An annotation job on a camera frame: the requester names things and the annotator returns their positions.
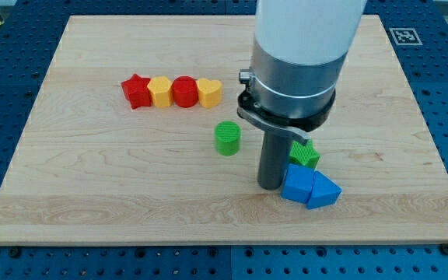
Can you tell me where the green star block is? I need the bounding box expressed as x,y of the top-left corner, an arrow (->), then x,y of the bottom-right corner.
289,139 -> 320,169

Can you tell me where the black tool clamp with lever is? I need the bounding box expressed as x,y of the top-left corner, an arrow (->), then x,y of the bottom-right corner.
237,69 -> 336,145

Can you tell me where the blue triangle block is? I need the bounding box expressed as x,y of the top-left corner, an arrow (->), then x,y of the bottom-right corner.
306,171 -> 342,209

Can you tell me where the light wooden board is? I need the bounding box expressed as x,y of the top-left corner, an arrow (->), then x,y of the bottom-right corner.
0,16 -> 448,246

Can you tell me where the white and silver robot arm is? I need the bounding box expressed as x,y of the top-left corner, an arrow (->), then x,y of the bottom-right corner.
250,0 -> 366,118

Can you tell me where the black and white fiducial marker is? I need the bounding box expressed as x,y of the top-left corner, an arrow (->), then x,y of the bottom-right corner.
390,27 -> 422,46

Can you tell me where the blue cube block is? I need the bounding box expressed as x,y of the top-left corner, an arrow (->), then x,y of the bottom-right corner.
281,164 -> 315,204

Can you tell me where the yellow heart block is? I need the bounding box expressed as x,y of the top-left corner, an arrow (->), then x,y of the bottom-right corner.
197,78 -> 222,108

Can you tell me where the yellow hexagon block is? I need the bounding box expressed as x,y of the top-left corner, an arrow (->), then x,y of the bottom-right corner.
147,76 -> 173,107

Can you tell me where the green cylinder block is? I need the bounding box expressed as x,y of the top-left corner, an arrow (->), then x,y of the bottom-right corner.
214,121 -> 241,156

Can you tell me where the red cylinder block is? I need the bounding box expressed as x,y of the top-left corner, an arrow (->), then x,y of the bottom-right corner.
172,76 -> 198,108

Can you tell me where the red star block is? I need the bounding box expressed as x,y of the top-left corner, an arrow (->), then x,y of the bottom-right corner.
121,73 -> 152,110

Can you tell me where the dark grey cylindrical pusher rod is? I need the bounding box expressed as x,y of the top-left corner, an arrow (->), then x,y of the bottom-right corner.
257,132 -> 292,191

